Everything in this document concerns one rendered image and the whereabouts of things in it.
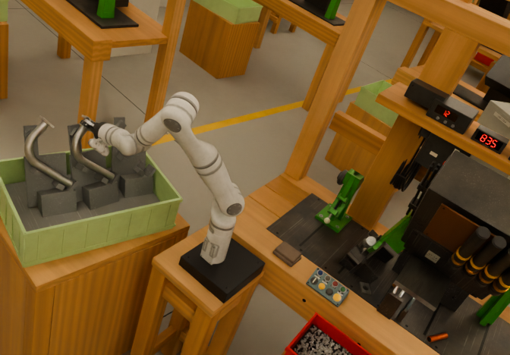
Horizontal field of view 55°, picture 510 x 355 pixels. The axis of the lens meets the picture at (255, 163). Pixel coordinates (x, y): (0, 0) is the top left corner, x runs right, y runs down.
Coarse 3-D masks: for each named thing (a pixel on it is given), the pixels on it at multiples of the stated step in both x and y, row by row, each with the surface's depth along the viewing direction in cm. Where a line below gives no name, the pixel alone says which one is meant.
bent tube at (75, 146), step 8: (80, 128) 185; (80, 136) 185; (72, 144) 185; (72, 152) 186; (80, 152) 187; (80, 160) 187; (88, 160) 190; (96, 168) 193; (104, 168) 197; (104, 176) 198; (112, 176) 200
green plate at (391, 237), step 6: (408, 216) 181; (402, 222) 183; (408, 222) 183; (390, 228) 198; (396, 228) 185; (402, 228) 185; (384, 234) 197; (390, 234) 187; (396, 234) 187; (402, 234) 186; (384, 240) 190; (390, 240) 189; (396, 240) 188; (390, 246) 190; (396, 246) 189; (402, 246) 187; (396, 252) 190
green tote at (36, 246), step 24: (0, 168) 189; (0, 192) 181; (168, 192) 206; (96, 216) 178; (120, 216) 185; (144, 216) 193; (168, 216) 203; (24, 240) 165; (48, 240) 171; (72, 240) 178; (96, 240) 186; (120, 240) 194; (24, 264) 170
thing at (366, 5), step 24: (360, 0) 202; (360, 24) 206; (336, 48) 215; (360, 48) 216; (456, 48) 188; (336, 72) 219; (432, 72) 196; (456, 72) 190; (336, 96) 226; (312, 120) 234; (408, 120) 207; (312, 144) 238; (384, 144) 217; (408, 144) 211; (288, 168) 251; (384, 168) 221; (408, 168) 223; (360, 192) 232; (384, 192) 225; (360, 216) 236
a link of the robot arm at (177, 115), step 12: (168, 108) 138; (180, 108) 138; (192, 108) 141; (168, 120) 139; (180, 120) 138; (192, 120) 142; (180, 132) 142; (192, 132) 143; (180, 144) 147; (192, 144) 146; (204, 144) 149; (192, 156) 150; (204, 156) 150; (216, 156) 154
